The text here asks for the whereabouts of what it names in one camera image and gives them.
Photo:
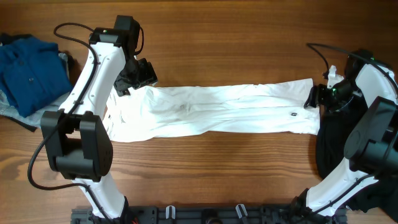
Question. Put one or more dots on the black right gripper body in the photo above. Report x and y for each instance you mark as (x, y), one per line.
(334, 98)

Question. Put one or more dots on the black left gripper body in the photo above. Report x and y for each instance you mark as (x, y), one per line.
(138, 74)

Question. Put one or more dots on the white printed t-shirt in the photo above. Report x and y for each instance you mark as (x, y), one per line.
(168, 112)

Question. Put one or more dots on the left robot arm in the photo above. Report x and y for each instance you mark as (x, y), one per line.
(74, 136)

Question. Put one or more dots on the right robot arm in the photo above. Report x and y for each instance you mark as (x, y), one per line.
(322, 200)

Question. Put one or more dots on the blue button shirt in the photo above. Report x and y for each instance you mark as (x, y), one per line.
(32, 74)

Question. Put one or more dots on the black garment right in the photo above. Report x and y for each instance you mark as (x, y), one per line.
(367, 137)

